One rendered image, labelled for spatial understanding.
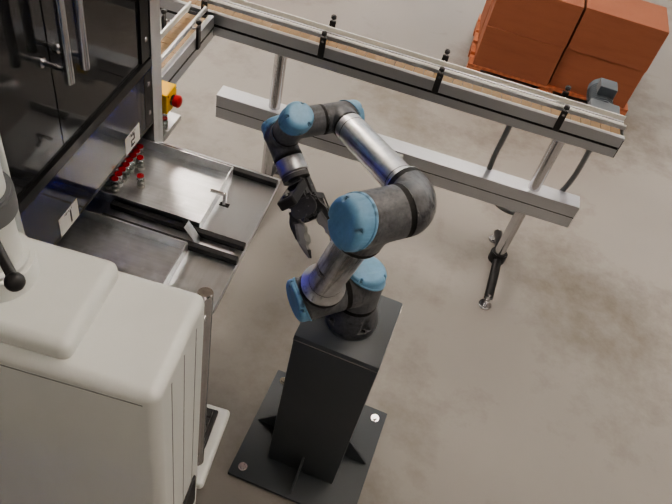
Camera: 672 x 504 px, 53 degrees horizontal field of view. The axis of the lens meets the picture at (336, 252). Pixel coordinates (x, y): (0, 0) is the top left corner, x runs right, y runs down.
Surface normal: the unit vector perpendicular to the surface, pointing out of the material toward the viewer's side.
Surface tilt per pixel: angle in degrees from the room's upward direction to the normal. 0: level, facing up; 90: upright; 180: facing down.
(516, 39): 90
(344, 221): 83
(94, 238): 0
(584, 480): 0
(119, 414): 90
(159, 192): 0
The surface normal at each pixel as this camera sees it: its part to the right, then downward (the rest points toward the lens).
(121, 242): 0.17, -0.66
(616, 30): -0.29, 0.68
